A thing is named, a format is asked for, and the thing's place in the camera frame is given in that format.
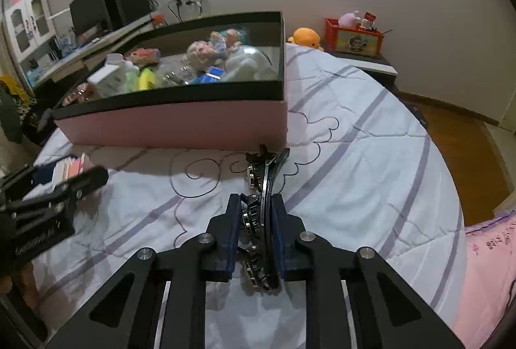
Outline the white black nightstand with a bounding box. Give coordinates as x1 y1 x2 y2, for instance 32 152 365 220
330 52 398 93

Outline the white plush toy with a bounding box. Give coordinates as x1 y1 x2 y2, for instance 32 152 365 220
220 46 278 83

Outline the striped white bed quilt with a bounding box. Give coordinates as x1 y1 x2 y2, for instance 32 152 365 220
34 45 465 348

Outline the white glass door cabinet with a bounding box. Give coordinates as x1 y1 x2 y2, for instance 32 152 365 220
5 0 56 63

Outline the yellow tube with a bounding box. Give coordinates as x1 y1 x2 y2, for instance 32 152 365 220
138 68 156 91

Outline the clear plastic cup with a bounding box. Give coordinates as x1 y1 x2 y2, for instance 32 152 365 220
157 64 196 88

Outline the rose gold metal tin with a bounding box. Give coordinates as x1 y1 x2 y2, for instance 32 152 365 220
61 83 94 106

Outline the pink black storage box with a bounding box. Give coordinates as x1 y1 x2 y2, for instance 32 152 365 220
53 11 288 151

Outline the red toy crate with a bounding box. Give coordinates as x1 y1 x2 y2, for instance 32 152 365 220
324 10 384 57

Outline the blue long package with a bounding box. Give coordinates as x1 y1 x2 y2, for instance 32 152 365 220
191 66 225 84

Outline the black computer monitor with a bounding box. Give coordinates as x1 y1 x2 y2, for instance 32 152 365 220
70 0 112 35

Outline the orange plush toy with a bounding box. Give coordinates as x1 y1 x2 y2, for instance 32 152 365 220
287 27 323 51

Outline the white plug adapter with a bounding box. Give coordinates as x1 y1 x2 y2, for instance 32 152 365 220
86 54 140 97

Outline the black rhinestone hair clip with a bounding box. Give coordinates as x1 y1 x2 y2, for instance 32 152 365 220
237 145 290 292

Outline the pink pillow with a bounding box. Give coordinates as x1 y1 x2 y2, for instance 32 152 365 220
453 211 515 348

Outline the white desk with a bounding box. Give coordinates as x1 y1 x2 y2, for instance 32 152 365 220
27 14 156 90

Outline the pink white block toy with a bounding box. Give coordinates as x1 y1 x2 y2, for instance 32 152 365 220
52 153 94 187

